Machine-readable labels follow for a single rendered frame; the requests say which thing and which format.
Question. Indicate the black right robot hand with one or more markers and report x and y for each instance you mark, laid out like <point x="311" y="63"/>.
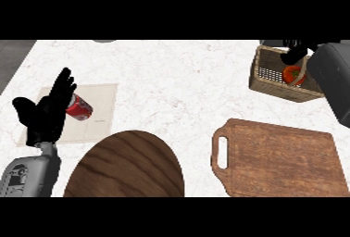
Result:
<point x="294" y="55"/>

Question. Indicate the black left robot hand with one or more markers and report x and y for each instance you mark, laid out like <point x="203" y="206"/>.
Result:
<point x="46" y="114"/>

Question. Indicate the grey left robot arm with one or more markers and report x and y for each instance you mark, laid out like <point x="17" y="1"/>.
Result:
<point x="27" y="176"/>

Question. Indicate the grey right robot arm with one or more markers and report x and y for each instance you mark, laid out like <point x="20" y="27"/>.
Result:
<point x="333" y="77"/>

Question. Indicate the red tomato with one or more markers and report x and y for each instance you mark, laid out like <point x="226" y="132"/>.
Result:
<point x="291" y="74"/>

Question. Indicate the wicker basket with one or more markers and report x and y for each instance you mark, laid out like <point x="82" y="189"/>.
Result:
<point x="274" y="83"/>

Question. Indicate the dark oval wooden board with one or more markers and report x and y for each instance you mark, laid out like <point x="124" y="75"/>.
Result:
<point x="127" y="166"/>

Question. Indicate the brown wooden cutting board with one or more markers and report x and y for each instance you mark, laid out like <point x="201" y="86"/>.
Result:
<point x="282" y="160"/>

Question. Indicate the dark grey appliance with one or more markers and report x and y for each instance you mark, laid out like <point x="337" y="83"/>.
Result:
<point x="272" y="42"/>

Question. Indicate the red can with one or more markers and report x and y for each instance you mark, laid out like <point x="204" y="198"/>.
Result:
<point x="80" y="108"/>

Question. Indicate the beige placemat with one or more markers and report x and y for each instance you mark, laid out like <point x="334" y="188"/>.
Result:
<point x="93" y="117"/>

